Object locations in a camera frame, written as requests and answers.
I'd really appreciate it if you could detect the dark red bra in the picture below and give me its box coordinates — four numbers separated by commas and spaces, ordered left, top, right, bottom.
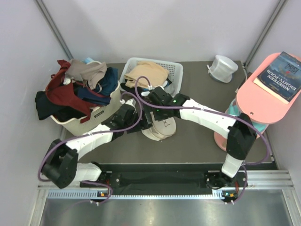
45, 59, 111, 124

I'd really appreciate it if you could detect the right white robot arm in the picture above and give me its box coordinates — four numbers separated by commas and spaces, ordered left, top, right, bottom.
146, 87, 257, 186

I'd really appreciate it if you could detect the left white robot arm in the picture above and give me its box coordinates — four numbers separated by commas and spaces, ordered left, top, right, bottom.
38, 98, 141, 189

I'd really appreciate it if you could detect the cream laundry hamper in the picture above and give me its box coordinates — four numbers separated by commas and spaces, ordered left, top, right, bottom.
49, 81, 121, 136

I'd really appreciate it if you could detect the grey garment in basket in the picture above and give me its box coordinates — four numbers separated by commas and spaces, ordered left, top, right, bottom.
164, 84, 175, 97

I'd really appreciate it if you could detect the black white sock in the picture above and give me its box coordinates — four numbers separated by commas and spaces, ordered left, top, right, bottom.
120, 79, 172, 97

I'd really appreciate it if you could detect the beige folded garment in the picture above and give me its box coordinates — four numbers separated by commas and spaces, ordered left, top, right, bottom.
124, 61, 169, 88

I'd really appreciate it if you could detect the white perforated plastic basket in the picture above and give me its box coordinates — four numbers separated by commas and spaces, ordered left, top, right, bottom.
119, 57, 183, 97

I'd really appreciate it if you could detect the taupe garment on hamper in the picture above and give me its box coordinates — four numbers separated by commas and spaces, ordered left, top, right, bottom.
65, 59, 107, 89

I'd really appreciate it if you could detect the teal item under table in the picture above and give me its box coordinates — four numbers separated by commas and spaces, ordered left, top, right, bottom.
226, 99, 268, 133

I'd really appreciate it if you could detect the black garment pile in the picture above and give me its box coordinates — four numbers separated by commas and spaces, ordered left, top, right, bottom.
35, 89, 95, 122

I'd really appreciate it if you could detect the pink two-tier side table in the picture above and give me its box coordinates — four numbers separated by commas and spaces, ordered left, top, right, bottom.
213, 52, 301, 151

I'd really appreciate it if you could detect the dark blue paperback book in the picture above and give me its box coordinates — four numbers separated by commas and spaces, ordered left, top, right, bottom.
253, 52, 301, 104

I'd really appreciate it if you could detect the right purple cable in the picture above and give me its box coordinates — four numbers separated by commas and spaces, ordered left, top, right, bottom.
135, 76, 271, 204

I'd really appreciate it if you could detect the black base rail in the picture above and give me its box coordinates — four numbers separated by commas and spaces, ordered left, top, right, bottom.
79, 163, 247, 196

